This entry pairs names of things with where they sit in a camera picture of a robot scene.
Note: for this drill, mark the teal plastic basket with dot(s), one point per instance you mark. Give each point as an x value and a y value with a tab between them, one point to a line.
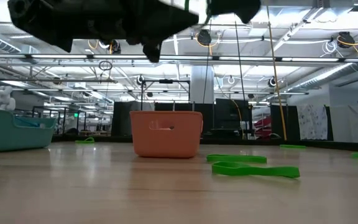
11	133

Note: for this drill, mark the orange plastic basket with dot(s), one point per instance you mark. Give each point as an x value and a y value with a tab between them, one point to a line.
166	140

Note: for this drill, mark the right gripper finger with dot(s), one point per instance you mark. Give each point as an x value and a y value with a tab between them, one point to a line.
238	7

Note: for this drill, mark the red object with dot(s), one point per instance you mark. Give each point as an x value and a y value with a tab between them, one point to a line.
263	124

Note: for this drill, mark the white patterned cloth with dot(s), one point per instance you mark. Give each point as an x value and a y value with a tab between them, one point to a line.
312	121

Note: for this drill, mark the black partition panel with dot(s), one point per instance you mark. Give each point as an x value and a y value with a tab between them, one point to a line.
228	115
209	121
121	121
292	124

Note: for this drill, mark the white sculpted figure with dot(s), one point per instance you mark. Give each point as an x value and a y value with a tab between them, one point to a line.
3	99

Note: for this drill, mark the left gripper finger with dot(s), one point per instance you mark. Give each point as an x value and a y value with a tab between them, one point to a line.
176	20

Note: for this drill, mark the black boom stand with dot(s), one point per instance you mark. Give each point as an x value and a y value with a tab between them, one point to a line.
166	81

